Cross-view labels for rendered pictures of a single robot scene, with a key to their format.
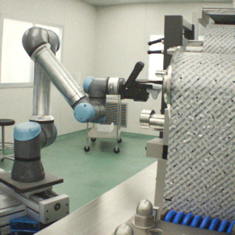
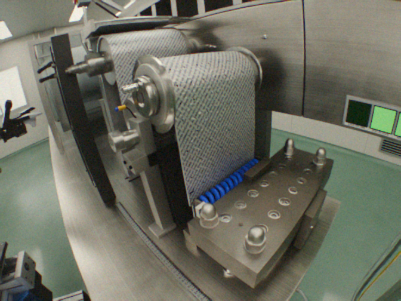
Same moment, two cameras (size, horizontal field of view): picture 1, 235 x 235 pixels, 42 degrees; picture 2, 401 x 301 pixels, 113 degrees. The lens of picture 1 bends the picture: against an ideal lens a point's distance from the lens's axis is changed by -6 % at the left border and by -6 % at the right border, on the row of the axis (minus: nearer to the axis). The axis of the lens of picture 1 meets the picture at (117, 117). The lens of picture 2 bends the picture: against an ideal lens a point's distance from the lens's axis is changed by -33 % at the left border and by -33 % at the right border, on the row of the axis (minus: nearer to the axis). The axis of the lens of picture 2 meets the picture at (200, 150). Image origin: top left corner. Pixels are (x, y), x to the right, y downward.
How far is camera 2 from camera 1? 0.41 m
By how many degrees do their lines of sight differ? 66
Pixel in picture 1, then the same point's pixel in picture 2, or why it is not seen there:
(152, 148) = (138, 164)
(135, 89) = (14, 126)
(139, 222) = (214, 222)
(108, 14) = not seen: outside the picture
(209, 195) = (215, 168)
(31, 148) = not seen: outside the picture
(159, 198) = (157, 197)
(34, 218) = (21, 291)
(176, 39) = (67, 58)
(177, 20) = (65, 39)
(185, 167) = (197, 160)
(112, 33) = not seen: outside the picture
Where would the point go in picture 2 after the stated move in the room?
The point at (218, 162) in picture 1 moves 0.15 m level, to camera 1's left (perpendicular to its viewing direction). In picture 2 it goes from (216, 143) to (187, 187)
